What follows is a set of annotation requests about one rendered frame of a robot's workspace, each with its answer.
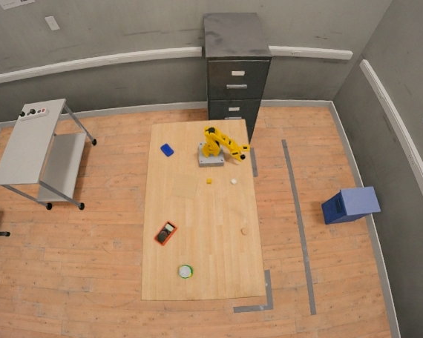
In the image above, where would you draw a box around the tan flat mat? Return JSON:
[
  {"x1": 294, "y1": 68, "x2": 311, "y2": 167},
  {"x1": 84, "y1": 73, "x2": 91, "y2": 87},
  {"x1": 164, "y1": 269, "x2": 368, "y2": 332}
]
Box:
[{"x1": 171, "y1": 173, "x2": 199, "y2": 199}]

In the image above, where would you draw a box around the small blue rounded block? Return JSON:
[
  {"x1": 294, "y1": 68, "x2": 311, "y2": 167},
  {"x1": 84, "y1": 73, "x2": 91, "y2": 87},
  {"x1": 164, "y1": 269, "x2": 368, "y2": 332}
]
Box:
[{"x1": 160, "y1": 143, "x2": 174, "y2": 157}]

